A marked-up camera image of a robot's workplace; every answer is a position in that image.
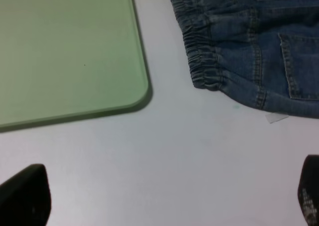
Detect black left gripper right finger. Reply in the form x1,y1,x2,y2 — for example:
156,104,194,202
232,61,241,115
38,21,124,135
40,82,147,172
298,155,319,226

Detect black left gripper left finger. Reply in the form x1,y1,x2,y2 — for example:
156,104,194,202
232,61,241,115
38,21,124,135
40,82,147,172
0,164,51,226

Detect children's blue denim shorts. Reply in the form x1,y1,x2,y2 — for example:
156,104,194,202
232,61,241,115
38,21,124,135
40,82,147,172
170,0,319,118

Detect light green plastic tray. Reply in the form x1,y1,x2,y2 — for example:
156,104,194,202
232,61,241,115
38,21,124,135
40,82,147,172
0,0,150,132

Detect clear tape piece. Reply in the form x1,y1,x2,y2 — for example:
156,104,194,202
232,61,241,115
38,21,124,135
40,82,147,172
266,113,289,123

